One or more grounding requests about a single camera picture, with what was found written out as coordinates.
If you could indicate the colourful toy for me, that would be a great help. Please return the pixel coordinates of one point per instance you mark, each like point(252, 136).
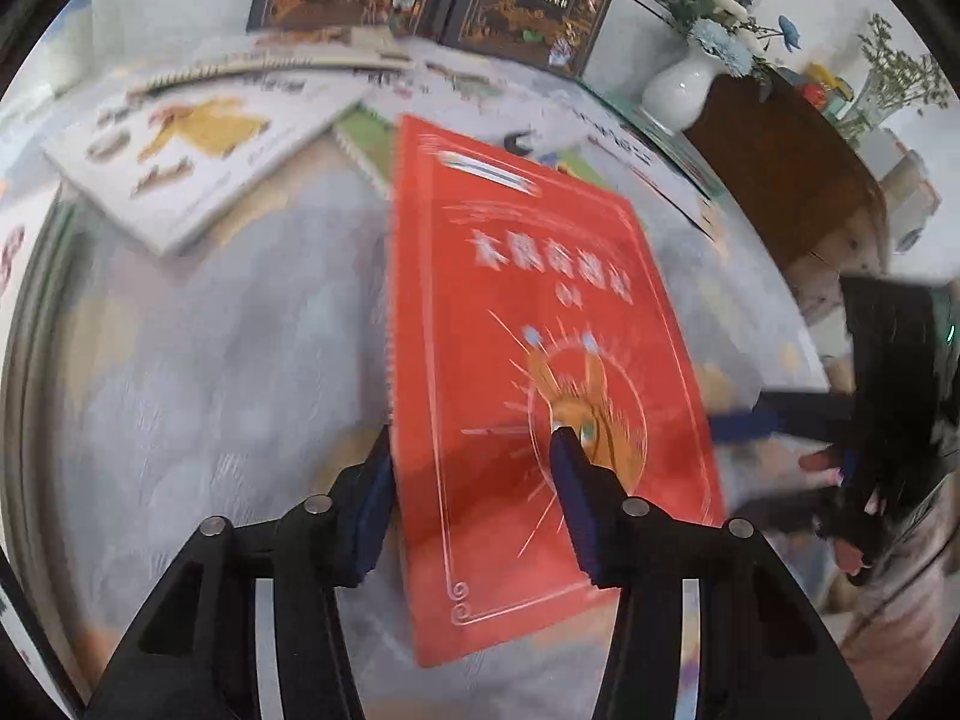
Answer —
point(825, 86)

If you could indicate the person's right hand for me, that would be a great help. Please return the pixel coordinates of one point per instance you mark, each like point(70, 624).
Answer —
point(817, 460)

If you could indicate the blue and white artificial flowers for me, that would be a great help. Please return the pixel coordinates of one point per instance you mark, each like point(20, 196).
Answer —
point(720, 37)

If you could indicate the brown wooden cabinet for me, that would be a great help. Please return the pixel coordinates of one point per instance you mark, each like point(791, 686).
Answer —
point(787, 180)

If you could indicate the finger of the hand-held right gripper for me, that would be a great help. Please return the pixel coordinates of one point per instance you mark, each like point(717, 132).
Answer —
point(742, 424)
point(787, 510)

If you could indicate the green sprig bouquet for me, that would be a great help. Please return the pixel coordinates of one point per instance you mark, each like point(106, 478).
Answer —
point(896, 75)

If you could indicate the thick white cartoon book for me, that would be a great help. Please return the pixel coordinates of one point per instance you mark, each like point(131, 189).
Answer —
point(630, 157)

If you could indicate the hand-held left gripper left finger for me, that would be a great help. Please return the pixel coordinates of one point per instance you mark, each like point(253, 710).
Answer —
point(367, 517)

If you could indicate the white spiral-bound figure book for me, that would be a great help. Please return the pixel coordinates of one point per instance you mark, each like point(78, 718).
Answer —
point(202, 157)

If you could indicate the light green landscape book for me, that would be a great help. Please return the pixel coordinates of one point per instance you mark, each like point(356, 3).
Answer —
point(367, 146)

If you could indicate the red book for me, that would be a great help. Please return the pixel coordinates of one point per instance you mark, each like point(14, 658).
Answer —
point(540, 300)

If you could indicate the white ribbed vase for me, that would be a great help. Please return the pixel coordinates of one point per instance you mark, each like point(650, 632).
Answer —
point(679, 94)

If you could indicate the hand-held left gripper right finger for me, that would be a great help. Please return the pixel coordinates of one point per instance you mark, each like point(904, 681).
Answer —
point(574, 495)

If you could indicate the thin white booklet stack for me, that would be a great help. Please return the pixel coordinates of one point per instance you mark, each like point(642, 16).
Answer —
point(300, 60)

